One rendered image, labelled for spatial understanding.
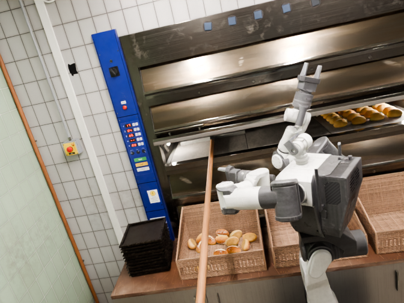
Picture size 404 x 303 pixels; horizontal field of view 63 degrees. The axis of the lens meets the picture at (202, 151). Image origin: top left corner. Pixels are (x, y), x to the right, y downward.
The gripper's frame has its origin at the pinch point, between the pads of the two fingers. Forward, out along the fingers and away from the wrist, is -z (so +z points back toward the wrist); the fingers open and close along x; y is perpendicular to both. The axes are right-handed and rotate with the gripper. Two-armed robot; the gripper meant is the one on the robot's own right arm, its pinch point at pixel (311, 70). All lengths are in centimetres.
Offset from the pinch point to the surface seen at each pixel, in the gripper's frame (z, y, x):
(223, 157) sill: 70, 62, 1
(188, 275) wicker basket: 136, 24, 28
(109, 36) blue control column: 6, 93, 84
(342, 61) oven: -9, 35, -51
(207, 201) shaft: 73, 3, 37
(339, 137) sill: 39, 31, -64
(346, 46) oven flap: -18, 34, -48
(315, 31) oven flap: -23, 46, -32
